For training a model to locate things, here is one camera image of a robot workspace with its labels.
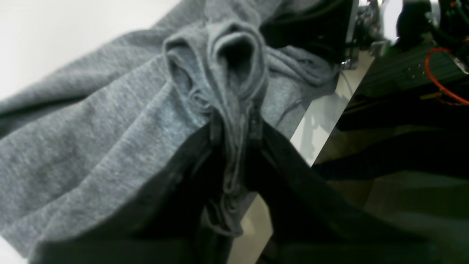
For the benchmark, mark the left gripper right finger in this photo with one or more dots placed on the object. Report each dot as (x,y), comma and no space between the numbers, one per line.
(401,201)

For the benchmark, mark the grey t-shirt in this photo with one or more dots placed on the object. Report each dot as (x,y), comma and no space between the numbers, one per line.
(78,144)

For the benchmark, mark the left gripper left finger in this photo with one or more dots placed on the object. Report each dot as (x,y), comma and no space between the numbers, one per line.
(165,222)

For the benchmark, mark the aluminium frame rail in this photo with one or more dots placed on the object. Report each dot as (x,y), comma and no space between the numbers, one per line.
(406,69)

